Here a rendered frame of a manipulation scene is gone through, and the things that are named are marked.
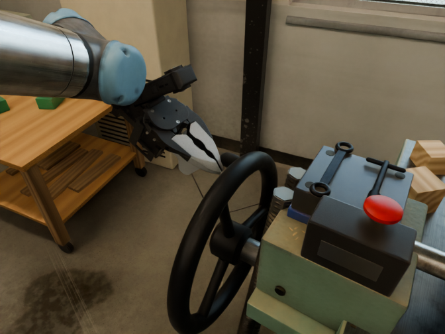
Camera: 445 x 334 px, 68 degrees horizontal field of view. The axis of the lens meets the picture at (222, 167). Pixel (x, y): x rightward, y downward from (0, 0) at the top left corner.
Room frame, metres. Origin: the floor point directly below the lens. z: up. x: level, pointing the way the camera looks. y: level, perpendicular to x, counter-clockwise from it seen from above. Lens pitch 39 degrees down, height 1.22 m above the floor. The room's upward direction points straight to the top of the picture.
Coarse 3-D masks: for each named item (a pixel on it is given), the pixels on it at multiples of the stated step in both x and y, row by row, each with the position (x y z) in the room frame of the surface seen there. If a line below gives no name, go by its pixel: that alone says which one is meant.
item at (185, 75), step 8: (168, 72) 0.44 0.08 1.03; (176, 72) 0.43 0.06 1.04; (184, 72) 0.44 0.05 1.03; (192, 72) 0.45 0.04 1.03; (152, 80) 0.45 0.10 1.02; (160, 80) 0.43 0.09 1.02; (168, 80) 0.43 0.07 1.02; (176, 80) 0.42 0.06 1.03; (184, 80) 0.43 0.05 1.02; (192, 80) 0.44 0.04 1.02; (144, 88) 0.45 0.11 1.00; (152, 88) 0.44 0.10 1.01; (160, 88) 0.43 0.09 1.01; (168, 88) 0.43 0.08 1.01; (176, 88) 0.42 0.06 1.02; (184, 88) 0.43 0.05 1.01; (144, 96) 0.45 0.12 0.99; (152, 96) 0.44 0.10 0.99; (136, 104) 0.46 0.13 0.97
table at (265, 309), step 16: (400, 160) 0.41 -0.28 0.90; (432, 224) 0.28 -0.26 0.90; (432, 240) 0.25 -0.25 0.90; (416, 272) 0.21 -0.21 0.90; (256, 288) 0.21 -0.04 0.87; (416, 288) 0.19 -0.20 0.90; (432, 288) 0.19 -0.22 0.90; (256, 304) 0.19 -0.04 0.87; (272, 304) 0.19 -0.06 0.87; (416, 304) 0.17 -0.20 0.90; (432, 304) 0.17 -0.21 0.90; (256, 320) 0.18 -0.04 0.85; (272, 320) 0.17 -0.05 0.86; (288, 320) 0.17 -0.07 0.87; (304, 320) 0.17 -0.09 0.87; (400, 320) 0.16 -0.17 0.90; (416, 320) 0.16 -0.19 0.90; (432, 320) 0.16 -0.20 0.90
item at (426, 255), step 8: (416, 248) 0.19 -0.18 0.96; (424, 248) 0.19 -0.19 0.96; (432, 248) 0.19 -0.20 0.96; (424, 256) 0.19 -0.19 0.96; (432, 256) 0.18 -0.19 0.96; (440, 256) 0.18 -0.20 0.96; (424, 264) 0.18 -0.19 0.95; (432, 264) 0.18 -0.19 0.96; (440, 264) 0.18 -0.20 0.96; (432, 272) 0.18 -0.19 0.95; (440, 272) 0.17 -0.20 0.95
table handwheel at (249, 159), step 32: (256, 160) 0.35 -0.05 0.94; (224, 192) 0.29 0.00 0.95; (192, 224) 0.25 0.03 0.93; (224, 224) 0.30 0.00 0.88; (256, 224) 0.41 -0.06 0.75; (192, 256) 0.23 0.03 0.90; (224, 256) 0.29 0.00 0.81; (256, 256) 0.28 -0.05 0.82; (224, 288) 0.31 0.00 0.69; (192, 320) 0.21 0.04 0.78
